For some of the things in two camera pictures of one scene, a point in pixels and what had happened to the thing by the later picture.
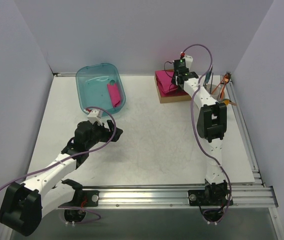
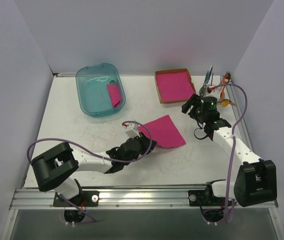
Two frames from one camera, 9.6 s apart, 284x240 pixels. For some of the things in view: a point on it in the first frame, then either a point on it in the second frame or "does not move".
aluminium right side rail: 257,176 does not move
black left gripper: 109,131 to 143,143
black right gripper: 177,78 to 193,107
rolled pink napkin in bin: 114,94 does not move
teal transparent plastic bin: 100,87 does not move
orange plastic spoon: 227,102 does not move
